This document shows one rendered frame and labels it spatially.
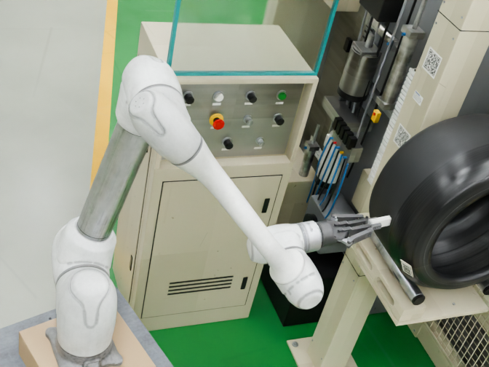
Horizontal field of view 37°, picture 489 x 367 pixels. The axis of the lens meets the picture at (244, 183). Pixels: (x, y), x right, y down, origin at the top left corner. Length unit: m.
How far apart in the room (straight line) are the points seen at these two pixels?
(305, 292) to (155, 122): 0.60
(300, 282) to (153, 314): 1.32
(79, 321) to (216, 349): 1.31
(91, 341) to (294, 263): 0.59
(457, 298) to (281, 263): 0.91
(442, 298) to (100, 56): 3.16
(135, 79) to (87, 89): 2.87
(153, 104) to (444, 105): 1.08
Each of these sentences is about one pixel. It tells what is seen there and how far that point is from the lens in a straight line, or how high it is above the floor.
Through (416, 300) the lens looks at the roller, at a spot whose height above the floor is 0.91.
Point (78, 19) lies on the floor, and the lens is 5.47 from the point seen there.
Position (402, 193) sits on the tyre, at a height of 1.25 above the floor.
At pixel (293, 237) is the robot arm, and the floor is 1.16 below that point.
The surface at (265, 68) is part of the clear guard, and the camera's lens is 2.49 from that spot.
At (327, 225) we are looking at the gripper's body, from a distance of 2.10.
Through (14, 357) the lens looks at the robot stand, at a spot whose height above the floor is 0.65.
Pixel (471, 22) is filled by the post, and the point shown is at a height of 1.68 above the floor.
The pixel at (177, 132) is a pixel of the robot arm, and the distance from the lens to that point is 1.67.
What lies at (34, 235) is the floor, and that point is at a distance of 3.59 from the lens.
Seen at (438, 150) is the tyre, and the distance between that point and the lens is 2.17.
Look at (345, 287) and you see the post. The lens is 2.90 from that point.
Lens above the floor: 2.47
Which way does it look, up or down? 37 degrees down
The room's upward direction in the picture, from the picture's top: 14 degrees clockwise
